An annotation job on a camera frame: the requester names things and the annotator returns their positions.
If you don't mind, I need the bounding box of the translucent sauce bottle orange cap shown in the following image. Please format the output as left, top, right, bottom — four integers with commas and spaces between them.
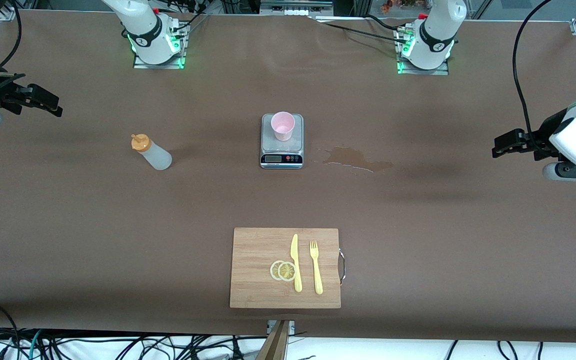
131, 133, 173, 171

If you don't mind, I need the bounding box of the pink plastic cup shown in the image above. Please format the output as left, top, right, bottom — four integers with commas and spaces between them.
271, 111, 296, 142

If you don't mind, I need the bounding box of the brown paper table cover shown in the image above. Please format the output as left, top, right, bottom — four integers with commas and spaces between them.
0, 10, 576, 344

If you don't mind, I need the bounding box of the silver digital kitchen scale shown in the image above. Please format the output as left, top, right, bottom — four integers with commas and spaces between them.
259, 113, 304, 170

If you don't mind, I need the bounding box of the yellow plastic fork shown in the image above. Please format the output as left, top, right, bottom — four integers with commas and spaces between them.
309, 240, 324, 295

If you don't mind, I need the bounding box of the yellow plastic knife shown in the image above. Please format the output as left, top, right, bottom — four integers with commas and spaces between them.
290, 233, 303, 293

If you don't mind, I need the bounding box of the white power strip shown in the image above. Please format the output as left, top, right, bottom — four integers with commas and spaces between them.
260, 1, 334, 17

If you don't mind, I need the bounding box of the wooden cutting board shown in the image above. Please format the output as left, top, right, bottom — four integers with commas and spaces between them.
229, 227, 342, 309

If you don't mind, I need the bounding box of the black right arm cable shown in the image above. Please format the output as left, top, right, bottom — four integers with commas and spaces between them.
0, 0, 23, 68

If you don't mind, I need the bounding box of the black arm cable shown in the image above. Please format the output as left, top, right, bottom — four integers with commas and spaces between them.
0, 0, 23, 68
512, 0, 554, 146

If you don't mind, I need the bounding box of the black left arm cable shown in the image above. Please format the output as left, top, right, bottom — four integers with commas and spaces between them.
512, 0, 554, 146

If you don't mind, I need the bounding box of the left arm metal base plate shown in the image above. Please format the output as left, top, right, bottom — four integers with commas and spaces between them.
397, 27, 450, 76

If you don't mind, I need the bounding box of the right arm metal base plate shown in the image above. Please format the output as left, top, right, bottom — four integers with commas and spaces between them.
133, 20, 189, 70

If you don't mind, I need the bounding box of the black base power cable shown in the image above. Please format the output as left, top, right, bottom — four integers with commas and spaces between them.
313, 17, 409, 43

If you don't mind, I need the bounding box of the teal cable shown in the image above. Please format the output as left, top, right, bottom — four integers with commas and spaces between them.
15, 330, 44, 360

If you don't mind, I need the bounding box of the small metal bracket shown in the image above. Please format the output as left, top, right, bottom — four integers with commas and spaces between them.
266, 320, 296, 335

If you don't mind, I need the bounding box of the wooden post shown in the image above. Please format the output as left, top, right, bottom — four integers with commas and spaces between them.
255, 320, 291, 360

